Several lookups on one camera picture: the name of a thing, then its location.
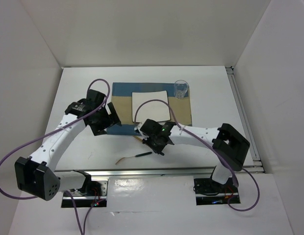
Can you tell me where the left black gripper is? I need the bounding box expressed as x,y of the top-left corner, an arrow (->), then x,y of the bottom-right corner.
88,102 -> 121,136

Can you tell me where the gold fork dark handle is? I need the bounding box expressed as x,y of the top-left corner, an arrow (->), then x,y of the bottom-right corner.
115,152 -> 152,165

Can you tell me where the gold knife dark handle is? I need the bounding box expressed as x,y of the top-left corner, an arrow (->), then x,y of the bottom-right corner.
133,136 -> 144,143

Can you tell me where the white square plate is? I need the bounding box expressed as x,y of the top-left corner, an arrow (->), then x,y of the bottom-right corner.
132,91 -> 170,122

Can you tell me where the blue tan cloth placemat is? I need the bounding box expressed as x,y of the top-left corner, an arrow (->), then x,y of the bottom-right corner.
107,82 -> 192,136

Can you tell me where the clear plastic cup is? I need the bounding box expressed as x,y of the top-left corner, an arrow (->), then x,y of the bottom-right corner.
174,80 -> 189,99

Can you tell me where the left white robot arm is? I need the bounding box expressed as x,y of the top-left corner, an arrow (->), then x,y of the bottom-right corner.
14,89 -> 121,201

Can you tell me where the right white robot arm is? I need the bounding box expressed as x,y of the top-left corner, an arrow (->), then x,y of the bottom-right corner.
134,119 -> 250,192

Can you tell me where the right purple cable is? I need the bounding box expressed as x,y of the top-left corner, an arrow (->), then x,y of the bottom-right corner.
133,99 -> 260,212

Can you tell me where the aluminium rail front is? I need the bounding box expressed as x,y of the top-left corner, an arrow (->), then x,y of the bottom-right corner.
33,165 -> 264,178

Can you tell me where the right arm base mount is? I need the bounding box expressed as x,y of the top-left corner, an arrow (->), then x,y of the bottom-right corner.
193,178 -> 241,206

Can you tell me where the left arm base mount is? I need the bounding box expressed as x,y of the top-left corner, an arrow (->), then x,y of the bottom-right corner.
69,177 -> 108,208

